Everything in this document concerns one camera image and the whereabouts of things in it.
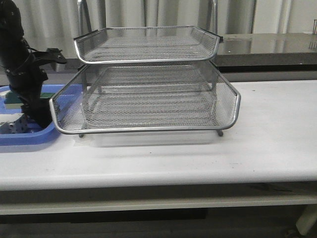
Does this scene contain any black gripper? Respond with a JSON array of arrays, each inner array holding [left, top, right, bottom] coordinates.
[[5, 69, 52, 128]]

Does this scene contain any mesh tray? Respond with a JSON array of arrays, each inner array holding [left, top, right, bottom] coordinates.
[[74, 25, 222, 64], [50, 60, 241, 134], [81, 84, 218, 129]]

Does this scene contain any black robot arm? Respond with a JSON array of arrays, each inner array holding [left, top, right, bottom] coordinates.
[[0, 0, 67, 128]]

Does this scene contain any green terminal block module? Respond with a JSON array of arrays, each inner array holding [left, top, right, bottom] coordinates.
[[0, 91, 54, 110]]

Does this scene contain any blue plastic tray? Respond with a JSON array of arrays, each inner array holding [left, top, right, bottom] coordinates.
[[0, 84, 84, 146]]

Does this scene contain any white curtain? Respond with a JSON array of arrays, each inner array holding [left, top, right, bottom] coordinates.
[[16, 0, 317, 58]]

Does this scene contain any grey stone counter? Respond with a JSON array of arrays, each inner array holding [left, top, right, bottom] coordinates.
[[27, 33, 317, 84]]

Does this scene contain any white table leg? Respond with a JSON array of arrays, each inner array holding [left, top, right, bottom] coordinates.
[[296, 204, 317, 236]]

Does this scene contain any silver wire rack frame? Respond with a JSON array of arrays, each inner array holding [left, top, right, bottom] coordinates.
[[77, 0, 224, 138]]

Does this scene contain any small wire rack background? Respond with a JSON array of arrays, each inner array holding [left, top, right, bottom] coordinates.
[[309, 19, 317, 52]]

